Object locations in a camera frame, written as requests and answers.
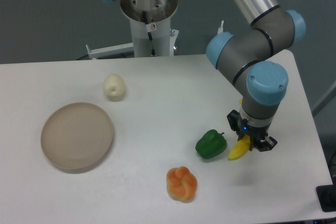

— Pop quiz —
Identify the white garlic bulb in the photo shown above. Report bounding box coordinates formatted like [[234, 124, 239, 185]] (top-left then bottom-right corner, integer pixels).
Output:
[[103, 74, 126, 101]]

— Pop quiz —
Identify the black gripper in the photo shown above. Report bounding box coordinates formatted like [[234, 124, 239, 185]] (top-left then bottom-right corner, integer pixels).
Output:
[[227, 110, 278, 152]]

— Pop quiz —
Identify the black device at table edge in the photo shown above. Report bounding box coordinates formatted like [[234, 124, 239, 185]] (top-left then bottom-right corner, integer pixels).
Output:
[[316, 185, 335, 212]]

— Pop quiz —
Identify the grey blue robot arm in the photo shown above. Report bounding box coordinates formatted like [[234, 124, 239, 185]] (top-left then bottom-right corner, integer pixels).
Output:
[[105, 0, 306, 152]]

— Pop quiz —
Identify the white upright post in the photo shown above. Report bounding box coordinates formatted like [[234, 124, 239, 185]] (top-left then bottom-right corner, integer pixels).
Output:
[[217, 20, 225, 35]]

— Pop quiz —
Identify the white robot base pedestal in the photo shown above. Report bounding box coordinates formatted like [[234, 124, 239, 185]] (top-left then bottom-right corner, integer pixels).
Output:
[[120, 0, 178, 58]]

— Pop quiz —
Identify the white metal bracket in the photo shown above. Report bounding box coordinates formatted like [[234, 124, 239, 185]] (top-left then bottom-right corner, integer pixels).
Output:
[[86, 42, 133, 59]]

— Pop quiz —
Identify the beige round plate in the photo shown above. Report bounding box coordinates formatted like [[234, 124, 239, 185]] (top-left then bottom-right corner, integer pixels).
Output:
[[40, 102, 113, 174]]

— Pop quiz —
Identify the green bell pepper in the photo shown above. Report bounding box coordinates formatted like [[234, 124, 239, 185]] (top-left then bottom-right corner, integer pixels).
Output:
[[195, 129, 227, 159]]

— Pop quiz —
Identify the yellow banana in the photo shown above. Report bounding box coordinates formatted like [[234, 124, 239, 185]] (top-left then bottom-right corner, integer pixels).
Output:
[[228, 135, 251, 161]]

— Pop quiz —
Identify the orange knotted bread roll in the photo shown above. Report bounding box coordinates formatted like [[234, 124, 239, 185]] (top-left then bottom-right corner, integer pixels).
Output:
[[166, 166, 197, 203]]

